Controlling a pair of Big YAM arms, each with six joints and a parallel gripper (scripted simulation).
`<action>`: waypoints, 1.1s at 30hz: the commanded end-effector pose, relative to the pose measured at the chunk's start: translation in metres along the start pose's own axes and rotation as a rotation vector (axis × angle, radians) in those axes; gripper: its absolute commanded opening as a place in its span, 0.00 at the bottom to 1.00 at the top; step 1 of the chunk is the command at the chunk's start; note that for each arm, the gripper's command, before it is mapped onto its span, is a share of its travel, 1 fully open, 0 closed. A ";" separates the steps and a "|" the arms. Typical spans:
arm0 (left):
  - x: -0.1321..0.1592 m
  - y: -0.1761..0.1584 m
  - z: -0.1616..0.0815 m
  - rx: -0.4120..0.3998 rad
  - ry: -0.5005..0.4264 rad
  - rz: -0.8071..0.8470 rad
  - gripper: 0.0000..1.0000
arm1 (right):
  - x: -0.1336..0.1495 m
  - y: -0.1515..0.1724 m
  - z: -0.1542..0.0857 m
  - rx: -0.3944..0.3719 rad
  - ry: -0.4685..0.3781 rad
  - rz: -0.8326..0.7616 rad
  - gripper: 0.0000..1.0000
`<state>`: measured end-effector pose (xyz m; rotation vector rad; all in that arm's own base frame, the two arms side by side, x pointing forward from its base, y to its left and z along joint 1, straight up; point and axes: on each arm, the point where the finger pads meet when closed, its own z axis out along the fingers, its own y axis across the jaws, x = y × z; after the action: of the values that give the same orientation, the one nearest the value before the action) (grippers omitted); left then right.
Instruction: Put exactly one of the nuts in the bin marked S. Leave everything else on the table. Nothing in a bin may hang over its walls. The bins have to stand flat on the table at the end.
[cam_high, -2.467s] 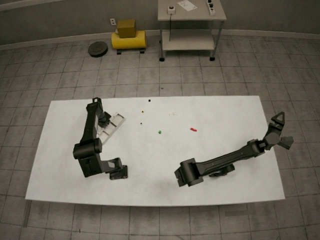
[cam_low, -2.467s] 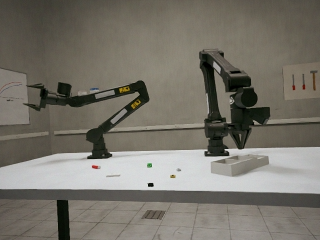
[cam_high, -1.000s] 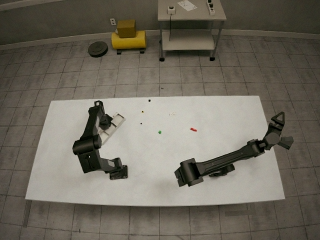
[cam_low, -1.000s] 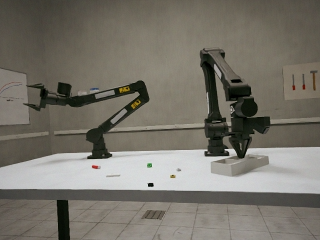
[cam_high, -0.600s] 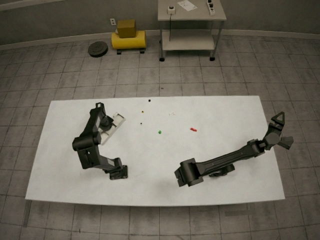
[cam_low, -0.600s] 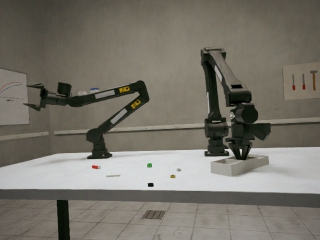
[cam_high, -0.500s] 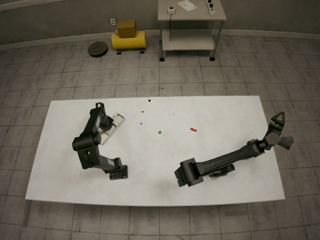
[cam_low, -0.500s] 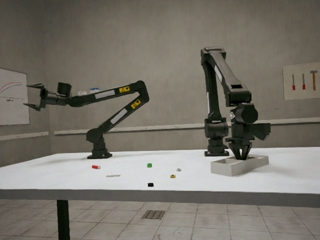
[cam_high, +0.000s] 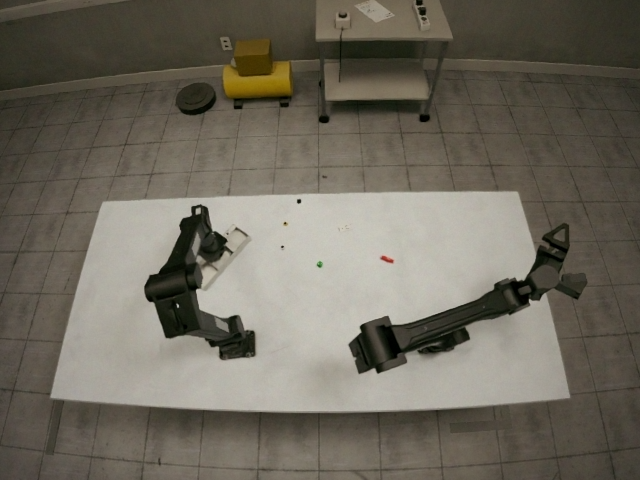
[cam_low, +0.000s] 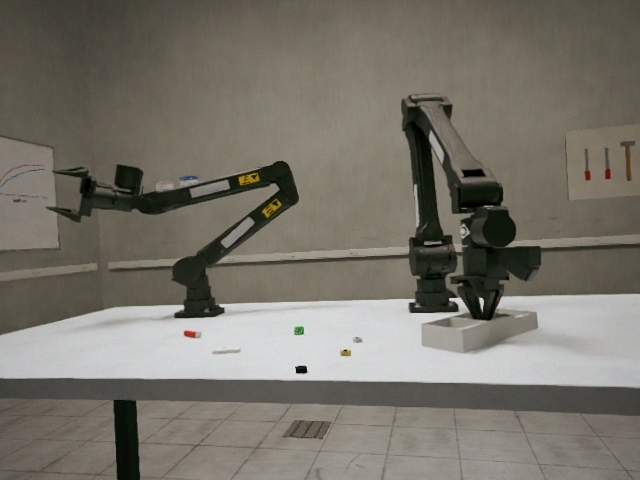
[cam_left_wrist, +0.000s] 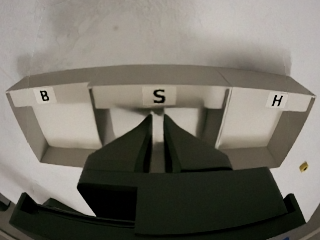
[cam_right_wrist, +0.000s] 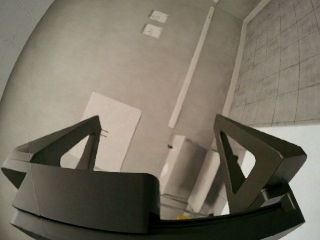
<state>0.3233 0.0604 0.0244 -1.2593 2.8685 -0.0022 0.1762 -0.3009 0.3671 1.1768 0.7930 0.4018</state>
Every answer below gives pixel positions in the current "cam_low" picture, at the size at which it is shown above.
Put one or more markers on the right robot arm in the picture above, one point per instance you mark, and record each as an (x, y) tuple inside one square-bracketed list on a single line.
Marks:
[(189, 270)]

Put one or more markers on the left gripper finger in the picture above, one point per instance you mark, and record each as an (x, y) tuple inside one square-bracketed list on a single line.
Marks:
[(487, 297), (498, 295)]

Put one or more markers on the white three-compartment bin rack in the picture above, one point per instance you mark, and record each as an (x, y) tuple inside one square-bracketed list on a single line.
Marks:
[(506, 324)]

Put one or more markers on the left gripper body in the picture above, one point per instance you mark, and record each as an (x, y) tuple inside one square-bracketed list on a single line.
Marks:
[(479, 284)]

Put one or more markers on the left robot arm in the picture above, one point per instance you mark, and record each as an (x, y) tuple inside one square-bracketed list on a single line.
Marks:
[(491, 227)]

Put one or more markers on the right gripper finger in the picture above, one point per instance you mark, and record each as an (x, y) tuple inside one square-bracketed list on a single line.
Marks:
[(74, 216), (81, 174)]

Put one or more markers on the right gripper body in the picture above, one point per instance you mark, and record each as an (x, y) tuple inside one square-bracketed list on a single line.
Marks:
[(99, 197)]

